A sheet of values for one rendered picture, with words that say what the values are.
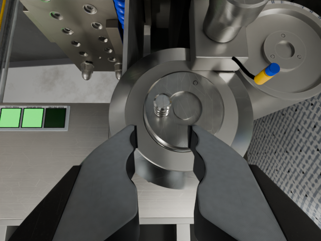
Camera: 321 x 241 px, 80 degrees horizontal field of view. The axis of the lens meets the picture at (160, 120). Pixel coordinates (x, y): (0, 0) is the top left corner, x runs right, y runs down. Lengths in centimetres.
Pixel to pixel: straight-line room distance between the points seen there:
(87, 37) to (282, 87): 40
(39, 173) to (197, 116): 49
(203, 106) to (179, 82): 3
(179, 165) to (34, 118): 49
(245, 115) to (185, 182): 9
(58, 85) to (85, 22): 241
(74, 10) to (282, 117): 41
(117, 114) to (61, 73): 269
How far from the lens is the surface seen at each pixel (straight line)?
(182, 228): 56
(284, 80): 26
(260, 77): 17
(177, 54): 22
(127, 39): 24
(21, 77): 321
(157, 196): 53
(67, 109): 59
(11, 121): 65
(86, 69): 59
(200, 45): 20
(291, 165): 35
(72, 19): 46
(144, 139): 19
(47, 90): 290
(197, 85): 19
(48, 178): 59
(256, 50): 26
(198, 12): 22
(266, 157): 41
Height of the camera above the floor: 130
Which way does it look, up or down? 11 degrees down
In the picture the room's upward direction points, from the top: 180 degrees clockwise
